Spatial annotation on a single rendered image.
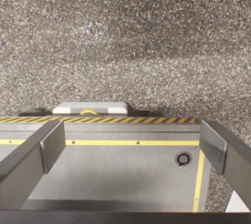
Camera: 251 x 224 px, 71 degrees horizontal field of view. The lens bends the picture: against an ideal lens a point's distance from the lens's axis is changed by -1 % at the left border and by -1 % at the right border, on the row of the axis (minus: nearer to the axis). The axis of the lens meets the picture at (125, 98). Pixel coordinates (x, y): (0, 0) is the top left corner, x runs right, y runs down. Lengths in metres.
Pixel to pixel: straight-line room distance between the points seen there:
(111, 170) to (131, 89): 0.36
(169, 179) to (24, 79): 0.66
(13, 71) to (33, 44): 0.14
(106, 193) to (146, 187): 0.11
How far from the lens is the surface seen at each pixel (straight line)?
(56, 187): 0.57
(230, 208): 1.15
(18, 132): 0.52
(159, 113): 0.65
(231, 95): 0.85
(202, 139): 0.17
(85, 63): 0.74
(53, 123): 0.16
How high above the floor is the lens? 0.72
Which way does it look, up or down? 75 degrees down
